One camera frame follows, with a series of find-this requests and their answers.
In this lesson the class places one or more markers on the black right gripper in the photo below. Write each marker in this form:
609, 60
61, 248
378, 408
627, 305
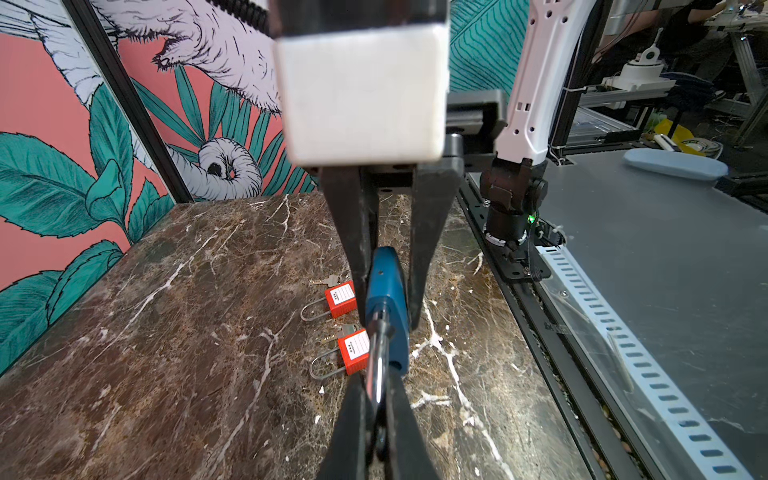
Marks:
350, 193

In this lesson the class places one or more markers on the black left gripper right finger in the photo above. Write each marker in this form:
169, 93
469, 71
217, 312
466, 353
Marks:
405, 454

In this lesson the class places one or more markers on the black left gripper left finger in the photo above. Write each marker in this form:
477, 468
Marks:
347, 456

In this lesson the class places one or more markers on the red padlock long shackle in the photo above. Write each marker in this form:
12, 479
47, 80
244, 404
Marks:
348, 356

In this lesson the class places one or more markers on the blue padlock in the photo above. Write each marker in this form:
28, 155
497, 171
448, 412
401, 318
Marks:
387, 323

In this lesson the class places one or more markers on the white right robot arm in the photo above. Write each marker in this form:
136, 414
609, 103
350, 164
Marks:
552, 32

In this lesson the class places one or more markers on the red padlock white label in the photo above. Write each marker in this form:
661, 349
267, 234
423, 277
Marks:
336, 301

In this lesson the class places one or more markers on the blue oval pad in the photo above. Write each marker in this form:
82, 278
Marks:
676, 164

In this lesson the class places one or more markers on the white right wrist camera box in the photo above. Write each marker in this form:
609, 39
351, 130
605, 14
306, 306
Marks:
364, 97

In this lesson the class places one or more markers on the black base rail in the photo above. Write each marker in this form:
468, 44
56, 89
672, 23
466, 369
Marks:
600, 444

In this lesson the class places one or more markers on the black enclosure corner post left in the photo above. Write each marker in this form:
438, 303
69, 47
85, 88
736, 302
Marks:
87, 24

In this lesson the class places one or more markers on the white slotted cable duct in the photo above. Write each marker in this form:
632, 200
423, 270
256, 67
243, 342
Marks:
710, 455

